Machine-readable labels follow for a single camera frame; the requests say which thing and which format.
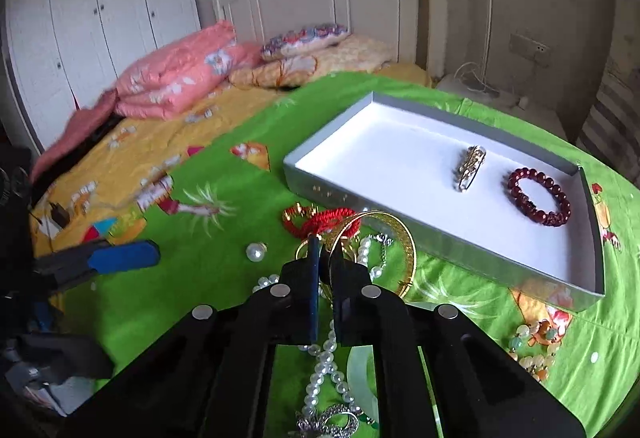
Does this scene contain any black charger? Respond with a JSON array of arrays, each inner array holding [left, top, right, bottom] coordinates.
[[47, 202, 74, 229]]

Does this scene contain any white cable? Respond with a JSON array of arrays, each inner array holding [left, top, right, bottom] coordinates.
[[455, 62, 501, 94]]

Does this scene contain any white pearl necklace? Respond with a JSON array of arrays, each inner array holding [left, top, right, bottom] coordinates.
[[250, 235, 392, 419]]

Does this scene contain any wall socket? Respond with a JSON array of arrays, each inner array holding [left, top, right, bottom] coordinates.
[[510, 33, 552, 65]]

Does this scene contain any silver crystal hair clip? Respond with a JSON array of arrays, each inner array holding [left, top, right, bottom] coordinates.
[[452, 145, 489, 193]]

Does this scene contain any silver brooch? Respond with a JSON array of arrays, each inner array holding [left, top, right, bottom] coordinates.
[[295, 405, 362, 438]]

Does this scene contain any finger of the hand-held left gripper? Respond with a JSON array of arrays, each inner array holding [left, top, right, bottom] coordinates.
[[33, 243, 108, 291], [86, 239, 162, 278]]

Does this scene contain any yellow printed bed sheet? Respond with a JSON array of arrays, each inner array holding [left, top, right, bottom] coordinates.
[[27, 61, 436, 259]]

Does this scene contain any pink floral quilt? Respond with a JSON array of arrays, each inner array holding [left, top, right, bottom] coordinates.
[[30, 21, 263, 184]]

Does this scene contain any pale green jade bangle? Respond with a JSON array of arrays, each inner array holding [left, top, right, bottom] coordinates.
[[347, 302, 442, 425]]

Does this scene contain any white nightstand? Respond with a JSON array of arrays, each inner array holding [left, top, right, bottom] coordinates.
[[435, 73, 571, 139]]

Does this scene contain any red cord bracelet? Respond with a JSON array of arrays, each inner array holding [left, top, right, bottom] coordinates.
[[282, 203, 362, 240]]

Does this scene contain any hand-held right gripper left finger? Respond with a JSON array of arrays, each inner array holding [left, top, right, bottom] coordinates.
[[65, 234, 322, 438]]

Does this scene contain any dark red bead bracelet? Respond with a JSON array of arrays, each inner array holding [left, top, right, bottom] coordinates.
[[506, 167, 572, 227]]

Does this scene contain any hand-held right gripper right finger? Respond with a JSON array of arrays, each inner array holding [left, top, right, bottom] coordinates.
[[331, 242, 587, 438]]

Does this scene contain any yellow floral pillow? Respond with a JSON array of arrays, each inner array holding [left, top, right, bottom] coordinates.
[[229, 34, 398, 89]]

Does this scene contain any striped cloth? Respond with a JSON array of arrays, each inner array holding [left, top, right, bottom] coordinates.
[[577, 68, 640, 164]]

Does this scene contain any grey cardboard tray box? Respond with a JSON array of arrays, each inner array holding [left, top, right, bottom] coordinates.
[[282, 91, 607, 314]]

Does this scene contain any green printed cloth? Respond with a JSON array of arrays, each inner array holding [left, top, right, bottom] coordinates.
[[60, 71, 640, 438]]

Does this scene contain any pastel stone bead bracelet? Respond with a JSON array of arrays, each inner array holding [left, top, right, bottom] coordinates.
[[507, 321, 562, 382]]

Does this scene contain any white wardrobe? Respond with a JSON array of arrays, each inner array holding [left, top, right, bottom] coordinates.
[[2, 0, 202, 154]]

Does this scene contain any patterned round pillow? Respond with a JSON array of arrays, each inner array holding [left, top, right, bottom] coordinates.
[[260, 23, 351, 62]]

